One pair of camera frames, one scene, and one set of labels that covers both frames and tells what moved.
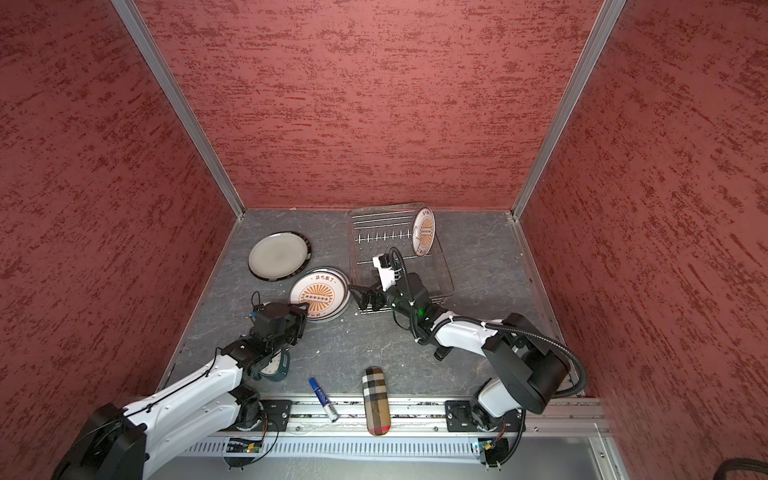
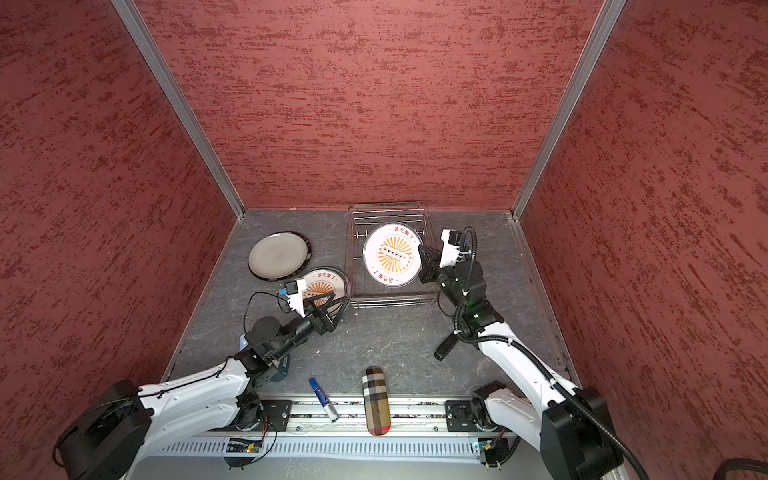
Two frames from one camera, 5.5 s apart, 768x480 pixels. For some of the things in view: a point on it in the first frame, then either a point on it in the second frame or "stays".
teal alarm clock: [277, 368] stays
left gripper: [299, 315] -> [324, 324]
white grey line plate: [278, 255] stays
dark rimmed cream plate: [279, 255] stays
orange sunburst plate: [423, 231] -> [391, 255]
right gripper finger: [365, 298] -> [430, 261]
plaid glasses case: [376, 401] stays
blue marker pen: [324, 401] stays
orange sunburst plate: [324, 290] stays
